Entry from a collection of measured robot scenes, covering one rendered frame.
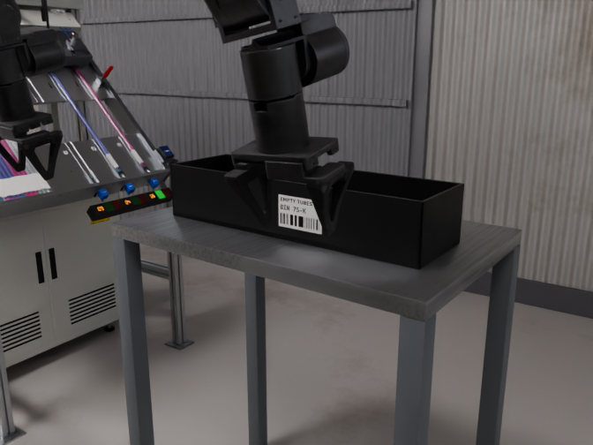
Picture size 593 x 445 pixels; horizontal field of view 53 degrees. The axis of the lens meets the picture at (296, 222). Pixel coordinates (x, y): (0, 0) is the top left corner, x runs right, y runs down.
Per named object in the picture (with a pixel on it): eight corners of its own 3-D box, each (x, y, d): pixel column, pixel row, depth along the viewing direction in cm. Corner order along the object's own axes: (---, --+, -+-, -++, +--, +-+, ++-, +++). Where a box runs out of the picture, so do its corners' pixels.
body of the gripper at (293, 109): (266, 149, 69) (255, 86, 66) (341, 154, 63) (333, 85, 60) (231, 169, 64) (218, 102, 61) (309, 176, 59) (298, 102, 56)
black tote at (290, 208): (172, 215, 127) (169, 163, 124) (227, 200, 140) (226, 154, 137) (419, 270, 94) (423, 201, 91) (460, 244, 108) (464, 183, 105)
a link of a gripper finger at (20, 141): (51, 167, 100) (35, 113, 96) (75, 174, 96) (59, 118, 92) (13, 181, 96) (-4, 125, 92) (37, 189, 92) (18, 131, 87)
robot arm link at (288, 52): (225, 41, 59) (266, 40, 55) (272, 29, 63) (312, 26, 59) (238, 110, 61) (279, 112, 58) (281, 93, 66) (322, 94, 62)
